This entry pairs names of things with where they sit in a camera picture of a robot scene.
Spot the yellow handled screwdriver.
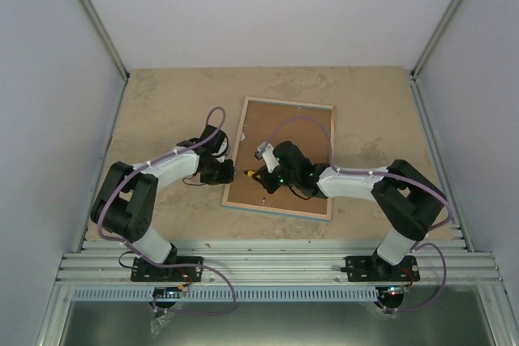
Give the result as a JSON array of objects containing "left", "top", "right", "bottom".
[{"left": 240, "top": 169, "right": 259, "bottom": 178}]

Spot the teal wooden picture frame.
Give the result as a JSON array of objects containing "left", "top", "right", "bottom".
[{"left": 222, "top": 96, "right": 336, "bottom": 222}]

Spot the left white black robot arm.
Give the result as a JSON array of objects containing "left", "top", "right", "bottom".
[{"left": 90, "top": 125, "right": 234, "bottom": 280}]

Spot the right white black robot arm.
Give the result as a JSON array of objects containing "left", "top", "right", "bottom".
[{"left": 251, "top": 141, "right": 448, "bottom": 280}]

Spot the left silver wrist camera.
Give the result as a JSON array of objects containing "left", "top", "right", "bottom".
[{"left": 215, "top": 138, "right": 229, "bottom": 162}]

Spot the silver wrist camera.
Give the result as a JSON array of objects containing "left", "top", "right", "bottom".
[
  {"left": 215, "top": 138, "right": 229, "bottom": 162},
  {"left": 255, "top": 141, "right": 279, "bottom": 173}
]

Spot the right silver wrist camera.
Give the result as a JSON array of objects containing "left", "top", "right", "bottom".
[{"left": 255, "top": 141, "right": 279, "bottom": 173}]

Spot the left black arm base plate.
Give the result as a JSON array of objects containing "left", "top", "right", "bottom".
[{"left": 130, "top": 255, "right": 204, "bottom": 284}]

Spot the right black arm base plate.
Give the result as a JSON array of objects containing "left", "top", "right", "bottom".
[{"left": 340, "top": 255, "right": 421, "bottom": 283}]

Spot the grey slotted cable duct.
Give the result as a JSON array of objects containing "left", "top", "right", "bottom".
[{"left": 71, "top": 286, "right": 378, "bottom": 302}]

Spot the aluminium rail platform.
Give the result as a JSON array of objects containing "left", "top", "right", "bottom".
[{"left": 56, "top": 239, "right": 503, "bottom": 286}]

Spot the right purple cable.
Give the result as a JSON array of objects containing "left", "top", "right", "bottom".
[{"left": 268, "top": 116, "right": 453, "bottom": 314}]

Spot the left aluminium corner post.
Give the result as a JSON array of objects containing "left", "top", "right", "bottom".
[{"left": 78, "top": 0, "right": 130, "bottom": 84}]

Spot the aluminium corner post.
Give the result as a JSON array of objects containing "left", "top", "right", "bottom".
[
  {"left": 78, "top": 0, "right": 130, "bottom": 84},
  {"left": 410, "top": 0, "right": 465, "bottom": 82}
]

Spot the right aluminium corner post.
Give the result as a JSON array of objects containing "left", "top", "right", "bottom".
[{"left": 410, "top": 0, "right": 465, "bottom": 82}]

